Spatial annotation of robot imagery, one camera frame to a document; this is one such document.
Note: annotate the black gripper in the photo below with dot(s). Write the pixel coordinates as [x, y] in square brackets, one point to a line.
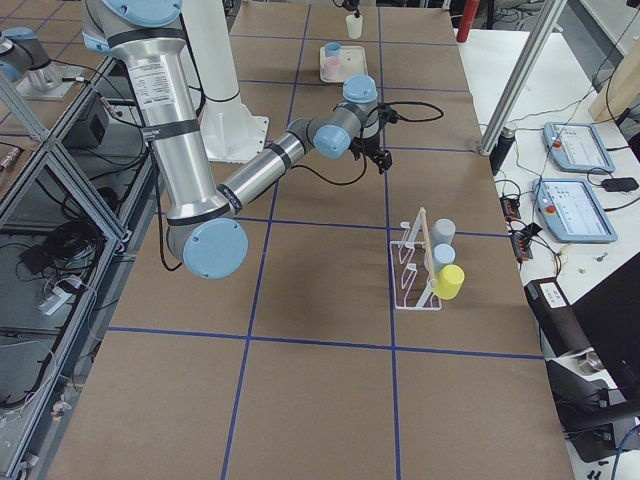
[353, 6]
[369, 145]

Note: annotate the pale cream plastic cup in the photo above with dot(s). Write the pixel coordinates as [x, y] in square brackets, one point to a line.
[354, 24]

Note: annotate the grey plastic cup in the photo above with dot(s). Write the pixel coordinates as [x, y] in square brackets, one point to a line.
[442, 232]

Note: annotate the light blue plastic cup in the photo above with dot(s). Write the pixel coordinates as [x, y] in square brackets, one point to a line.
[443, 255]

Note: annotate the yellow plastic cup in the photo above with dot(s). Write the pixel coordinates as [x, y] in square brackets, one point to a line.
[449, 281]

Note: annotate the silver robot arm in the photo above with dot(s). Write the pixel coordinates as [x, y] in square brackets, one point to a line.
[181, 69]

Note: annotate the pink plastic cup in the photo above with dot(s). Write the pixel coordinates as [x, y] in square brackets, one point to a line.
[331, 68]

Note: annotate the cream plastic tray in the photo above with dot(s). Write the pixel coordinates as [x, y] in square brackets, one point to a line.
[352, 62]

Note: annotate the red fire extinguisher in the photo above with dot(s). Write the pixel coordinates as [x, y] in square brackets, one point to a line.
[466, 21]

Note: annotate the far teach pendant tablet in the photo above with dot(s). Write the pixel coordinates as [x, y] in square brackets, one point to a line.
[577, 147]

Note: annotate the teach pendant tablet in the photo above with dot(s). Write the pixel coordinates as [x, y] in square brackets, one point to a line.
[577, 147]
[571, 212]

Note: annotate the near teach pendant tablet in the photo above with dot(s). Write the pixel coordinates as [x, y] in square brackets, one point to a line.
[571, 212]

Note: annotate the black power adapter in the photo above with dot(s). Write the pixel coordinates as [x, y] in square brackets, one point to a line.
[620, 184]

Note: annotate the white wire cup rack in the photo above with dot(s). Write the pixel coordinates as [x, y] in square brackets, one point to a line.
[412, 267]

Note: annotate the aluminium frame post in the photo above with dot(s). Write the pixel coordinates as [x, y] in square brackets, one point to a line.
[524, 65]

